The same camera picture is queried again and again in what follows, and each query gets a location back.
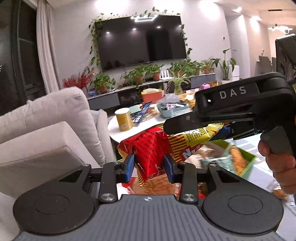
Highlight red flower arrangement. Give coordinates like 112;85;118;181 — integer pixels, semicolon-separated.
62;66;95;89

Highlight person right hand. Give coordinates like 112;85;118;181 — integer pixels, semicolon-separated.
258;141;296;194

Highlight grey dining chairs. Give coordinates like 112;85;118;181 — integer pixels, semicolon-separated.
259;56;276;74

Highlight tall leafy floor plant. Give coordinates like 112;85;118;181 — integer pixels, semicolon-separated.
210;48;237;82

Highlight grass plant in vase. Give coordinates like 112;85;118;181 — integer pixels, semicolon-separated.
169;72;191;95

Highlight green cardboard box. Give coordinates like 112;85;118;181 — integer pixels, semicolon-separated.
197;140;256;180

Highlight yellow woven basket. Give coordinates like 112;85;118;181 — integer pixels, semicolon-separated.
179;92;196;109

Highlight white curtain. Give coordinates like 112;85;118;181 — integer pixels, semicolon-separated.
36;1;62;94

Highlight pink box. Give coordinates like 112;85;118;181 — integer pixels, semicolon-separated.
199;83;211;91

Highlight potted green plant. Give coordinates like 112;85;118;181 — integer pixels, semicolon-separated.
169;59;215;76
90;73;116;94
123;64;164;85

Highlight green cracker snack bag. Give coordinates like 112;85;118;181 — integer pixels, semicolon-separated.
200;141;248;176

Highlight teal plastic tray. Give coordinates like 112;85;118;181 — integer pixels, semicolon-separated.
157;101;191;118

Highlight potted green plant right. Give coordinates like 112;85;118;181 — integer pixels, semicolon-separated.
169;59;215;76

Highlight orange storage box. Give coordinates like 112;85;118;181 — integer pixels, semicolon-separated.
141;88;163;104

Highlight grey sofa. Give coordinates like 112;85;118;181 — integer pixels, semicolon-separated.
0;86;117;200

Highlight potted green plant middle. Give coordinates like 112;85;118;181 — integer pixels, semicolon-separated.
123;64;164;85

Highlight yellow red striped snack bag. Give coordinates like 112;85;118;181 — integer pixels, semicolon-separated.
117;123;223;185

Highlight white round coffee table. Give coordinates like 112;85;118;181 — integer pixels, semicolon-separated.
107;101;195;144

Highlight wall mounted television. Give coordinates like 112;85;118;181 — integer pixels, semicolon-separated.
95;15;186;71

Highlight yellow tin can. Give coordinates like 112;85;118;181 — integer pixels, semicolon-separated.
115;108;133;132

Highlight grey tv cabinet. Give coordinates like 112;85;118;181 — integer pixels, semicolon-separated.
86;73;217;112

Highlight potted green plant left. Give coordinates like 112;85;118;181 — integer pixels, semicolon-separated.
90;73;116;94

